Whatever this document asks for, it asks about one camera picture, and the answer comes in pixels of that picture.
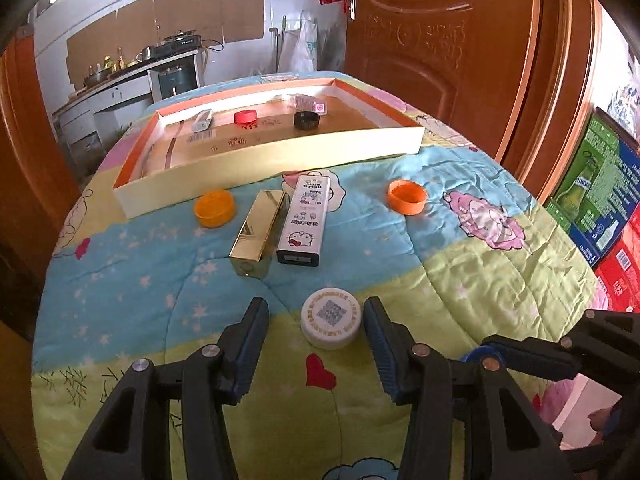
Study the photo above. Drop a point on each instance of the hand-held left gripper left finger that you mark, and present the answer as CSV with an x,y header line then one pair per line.
x,y
245,360

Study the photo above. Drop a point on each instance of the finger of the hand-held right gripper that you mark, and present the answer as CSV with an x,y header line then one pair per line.
x,y
540,357

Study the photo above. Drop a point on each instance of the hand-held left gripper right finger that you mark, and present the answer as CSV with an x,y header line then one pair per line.
x,y
387,355

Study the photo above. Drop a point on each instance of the blue bottle cap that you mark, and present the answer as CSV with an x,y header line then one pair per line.
x,y
472,355

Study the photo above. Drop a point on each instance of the white bottle cap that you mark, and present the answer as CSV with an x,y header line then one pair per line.
x,y
330,317

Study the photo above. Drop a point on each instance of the gold rectangular box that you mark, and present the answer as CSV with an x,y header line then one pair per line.
x,y
257,232

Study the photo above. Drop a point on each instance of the white cartoon print box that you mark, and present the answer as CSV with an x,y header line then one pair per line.
x,y
305,220

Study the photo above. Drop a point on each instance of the orange bottle cap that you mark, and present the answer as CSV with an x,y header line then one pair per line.
x,y
407,196
215,208

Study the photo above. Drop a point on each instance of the shallow white orange-rimmed box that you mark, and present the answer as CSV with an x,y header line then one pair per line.
x,y
275,160

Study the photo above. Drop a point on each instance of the light blue rectangular box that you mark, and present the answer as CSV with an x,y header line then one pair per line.
x,y
202,121

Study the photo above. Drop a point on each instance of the red bottle cap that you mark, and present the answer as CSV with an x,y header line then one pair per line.
x,y
246,116

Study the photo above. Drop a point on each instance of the black bottle cap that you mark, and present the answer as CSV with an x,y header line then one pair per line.
x,y
306,120

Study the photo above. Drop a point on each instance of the red printed carton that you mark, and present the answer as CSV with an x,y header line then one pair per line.
x,y
622,275

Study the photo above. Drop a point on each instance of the green printed carton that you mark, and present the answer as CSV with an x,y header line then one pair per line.
x,y
605,175
570,232

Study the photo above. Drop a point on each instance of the green kitchen appliance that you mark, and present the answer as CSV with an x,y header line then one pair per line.
x,y
177,80

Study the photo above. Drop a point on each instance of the white kitchen counter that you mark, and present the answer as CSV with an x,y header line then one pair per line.
x,y
115,95

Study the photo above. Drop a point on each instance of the grey bent pipe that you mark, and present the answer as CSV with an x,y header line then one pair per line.
x,y
275,50

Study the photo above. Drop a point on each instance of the metal pot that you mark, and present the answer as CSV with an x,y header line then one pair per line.
x,y
95,78

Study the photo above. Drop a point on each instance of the white woven sack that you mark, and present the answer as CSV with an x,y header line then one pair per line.
x,y
304,45

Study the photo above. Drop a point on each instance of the black gas stove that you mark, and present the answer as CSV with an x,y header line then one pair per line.
x,y
177,45

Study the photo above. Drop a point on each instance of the metal kettle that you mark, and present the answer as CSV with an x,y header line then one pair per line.
x,y
146,53

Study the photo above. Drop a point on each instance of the carved wooden door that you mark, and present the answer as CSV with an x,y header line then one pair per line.
x,y
440,35

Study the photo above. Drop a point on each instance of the glass oil bottle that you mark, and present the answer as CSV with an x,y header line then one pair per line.
x,y
120,59

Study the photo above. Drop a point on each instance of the cardboard wall covering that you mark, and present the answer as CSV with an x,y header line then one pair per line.
x,y
175,15

